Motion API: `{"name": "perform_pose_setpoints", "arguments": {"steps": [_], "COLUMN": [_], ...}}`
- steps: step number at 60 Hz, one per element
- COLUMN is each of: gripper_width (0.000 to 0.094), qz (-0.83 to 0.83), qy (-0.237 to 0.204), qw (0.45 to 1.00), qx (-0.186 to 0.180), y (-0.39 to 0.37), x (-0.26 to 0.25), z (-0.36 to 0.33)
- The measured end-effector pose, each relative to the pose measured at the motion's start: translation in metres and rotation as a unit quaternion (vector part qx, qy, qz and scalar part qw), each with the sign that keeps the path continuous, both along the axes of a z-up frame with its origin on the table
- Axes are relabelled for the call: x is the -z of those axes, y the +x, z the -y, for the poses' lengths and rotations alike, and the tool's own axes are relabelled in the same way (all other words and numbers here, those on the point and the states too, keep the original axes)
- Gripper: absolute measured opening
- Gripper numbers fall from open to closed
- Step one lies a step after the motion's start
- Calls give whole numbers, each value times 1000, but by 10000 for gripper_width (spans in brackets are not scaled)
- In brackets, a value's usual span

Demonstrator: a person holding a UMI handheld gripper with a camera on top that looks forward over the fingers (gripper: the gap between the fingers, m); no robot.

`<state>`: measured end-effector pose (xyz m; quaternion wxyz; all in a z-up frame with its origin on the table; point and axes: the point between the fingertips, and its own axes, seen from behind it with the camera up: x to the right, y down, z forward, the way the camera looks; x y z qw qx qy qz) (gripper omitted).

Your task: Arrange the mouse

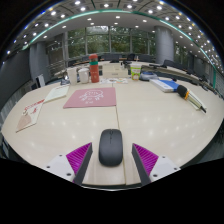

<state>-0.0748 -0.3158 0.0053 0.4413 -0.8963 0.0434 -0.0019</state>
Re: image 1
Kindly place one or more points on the red bottle with green band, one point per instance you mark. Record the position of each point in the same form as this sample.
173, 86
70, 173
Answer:
94, 70

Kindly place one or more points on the black computer mouse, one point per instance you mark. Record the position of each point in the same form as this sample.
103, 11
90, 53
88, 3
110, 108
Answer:
110, 148

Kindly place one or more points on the beige cardboard box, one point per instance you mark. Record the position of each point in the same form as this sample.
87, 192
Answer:
113, 70

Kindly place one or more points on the white standing board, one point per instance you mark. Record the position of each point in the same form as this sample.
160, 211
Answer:
40, 80

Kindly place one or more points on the stacked white paper cups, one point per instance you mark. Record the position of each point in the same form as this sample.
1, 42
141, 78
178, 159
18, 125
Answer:
72, 76

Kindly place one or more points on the blue covered book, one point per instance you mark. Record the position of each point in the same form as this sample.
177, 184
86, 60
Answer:
163, 85

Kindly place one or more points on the ceiling lights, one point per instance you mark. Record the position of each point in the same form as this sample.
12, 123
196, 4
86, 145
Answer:
159, 7

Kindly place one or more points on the black office chairs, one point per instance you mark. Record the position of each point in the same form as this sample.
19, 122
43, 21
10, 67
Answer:
168, 63

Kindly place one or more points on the pink printed mouse pad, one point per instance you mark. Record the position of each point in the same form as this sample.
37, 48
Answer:
90, 97

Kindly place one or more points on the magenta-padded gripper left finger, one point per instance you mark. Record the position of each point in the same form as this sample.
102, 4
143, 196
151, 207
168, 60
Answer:
60, 165

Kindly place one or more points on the colourful sticker sheet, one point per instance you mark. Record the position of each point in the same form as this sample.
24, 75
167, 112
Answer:
113, 80

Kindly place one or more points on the curved conference desk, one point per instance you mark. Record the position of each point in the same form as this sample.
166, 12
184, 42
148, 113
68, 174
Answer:
173, 71

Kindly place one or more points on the white lidded ceramic mug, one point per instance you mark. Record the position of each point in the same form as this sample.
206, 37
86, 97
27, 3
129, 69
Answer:
83, 76

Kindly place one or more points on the red and white fan brochure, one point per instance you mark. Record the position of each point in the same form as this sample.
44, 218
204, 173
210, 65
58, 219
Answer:
30, 115

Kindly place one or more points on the white booklet with red heading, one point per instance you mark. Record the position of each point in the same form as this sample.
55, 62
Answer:
56, 93

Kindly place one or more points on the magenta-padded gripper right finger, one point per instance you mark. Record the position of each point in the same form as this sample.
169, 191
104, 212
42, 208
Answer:
164, 166

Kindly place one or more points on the green printed paper cup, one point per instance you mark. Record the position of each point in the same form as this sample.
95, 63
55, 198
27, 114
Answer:
135, 72

